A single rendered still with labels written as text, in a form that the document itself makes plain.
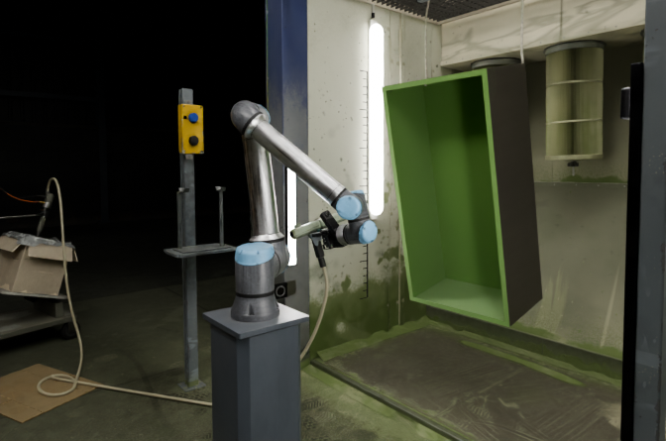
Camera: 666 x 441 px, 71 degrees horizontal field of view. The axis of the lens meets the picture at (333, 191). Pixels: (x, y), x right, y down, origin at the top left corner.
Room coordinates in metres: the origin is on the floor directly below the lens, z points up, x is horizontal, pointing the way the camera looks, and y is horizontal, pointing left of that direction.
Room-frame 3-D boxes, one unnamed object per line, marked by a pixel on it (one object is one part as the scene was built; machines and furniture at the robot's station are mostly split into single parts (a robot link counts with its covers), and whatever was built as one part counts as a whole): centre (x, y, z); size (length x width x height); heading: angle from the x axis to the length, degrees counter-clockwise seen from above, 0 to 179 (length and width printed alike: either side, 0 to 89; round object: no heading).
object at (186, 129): (2.50, 0.76, 1.42); 0.12 x 0.06 x 0.26; 130
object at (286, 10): (2.79, 0.27, 1.14); 0.18 x 0.18 x 2.29; 40
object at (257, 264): (1.81, 0.31, 0.83); 0.17 x 0.15 x 0.18; 169
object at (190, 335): (2.54, 0.80, 0.82); 0.06 x 0.06 x 1.64; 40
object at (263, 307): (1.80, 0.31, 0.69); 0.19 x 0.19 x 0.10
